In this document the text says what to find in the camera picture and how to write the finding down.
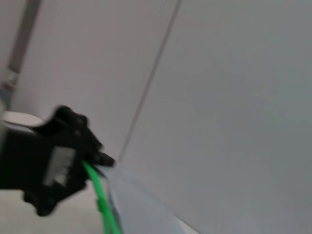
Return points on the grey metal pole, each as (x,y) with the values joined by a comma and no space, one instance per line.
(23,44)

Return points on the green zip slider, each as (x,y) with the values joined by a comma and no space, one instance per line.
(99,204)

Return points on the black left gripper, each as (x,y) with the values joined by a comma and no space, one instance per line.
(36,158)

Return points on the clear document bag green zip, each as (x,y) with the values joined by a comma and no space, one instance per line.
(97,185)

